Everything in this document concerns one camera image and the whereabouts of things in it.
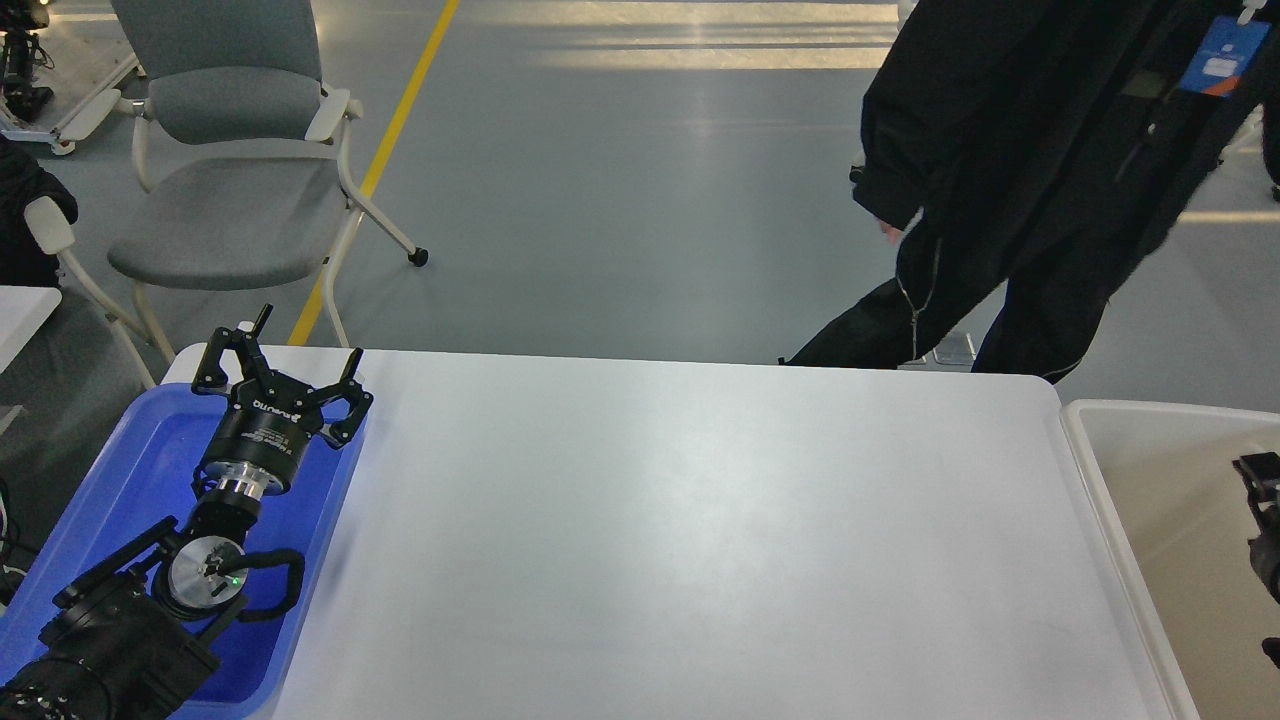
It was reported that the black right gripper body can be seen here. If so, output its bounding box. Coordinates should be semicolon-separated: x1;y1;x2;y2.
1248;530;1280;603

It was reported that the blue plastic tray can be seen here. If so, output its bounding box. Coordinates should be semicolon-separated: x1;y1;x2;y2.
1;384;365;719

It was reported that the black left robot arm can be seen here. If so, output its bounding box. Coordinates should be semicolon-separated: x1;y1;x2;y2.
3;310;374;719

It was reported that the white plastic bin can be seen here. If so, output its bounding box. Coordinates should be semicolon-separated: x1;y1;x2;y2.
1061;400;1279;719

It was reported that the white side table left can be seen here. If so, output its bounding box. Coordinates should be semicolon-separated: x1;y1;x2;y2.
1;284;61;373

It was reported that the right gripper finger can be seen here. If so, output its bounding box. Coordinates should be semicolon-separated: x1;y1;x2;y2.
1233;452;1279;532

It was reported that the blue id badge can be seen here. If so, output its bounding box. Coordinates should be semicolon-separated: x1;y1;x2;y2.
1176;15;1274;97

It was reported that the white chair armrest left edge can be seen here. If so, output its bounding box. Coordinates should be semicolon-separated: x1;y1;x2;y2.
22;196;156;389

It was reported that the robot base far left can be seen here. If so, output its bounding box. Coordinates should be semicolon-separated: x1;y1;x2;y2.
1;1;143;156

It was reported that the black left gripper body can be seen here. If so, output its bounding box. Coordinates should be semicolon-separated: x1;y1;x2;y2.
198;373;323;495

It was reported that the person's hand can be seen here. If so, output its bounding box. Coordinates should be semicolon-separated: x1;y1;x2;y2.
878;220;905;246

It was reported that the right metal floor plate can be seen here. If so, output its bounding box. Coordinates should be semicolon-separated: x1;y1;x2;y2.
932;332;977;366

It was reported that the person in black clothes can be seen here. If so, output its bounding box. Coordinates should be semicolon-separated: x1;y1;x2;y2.
790;1;1277;383

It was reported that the grey chair near left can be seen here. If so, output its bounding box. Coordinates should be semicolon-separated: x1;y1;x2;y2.
108;1;429;359

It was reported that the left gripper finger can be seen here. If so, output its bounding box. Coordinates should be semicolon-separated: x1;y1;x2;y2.
189;305;273;401
300;348;372;450

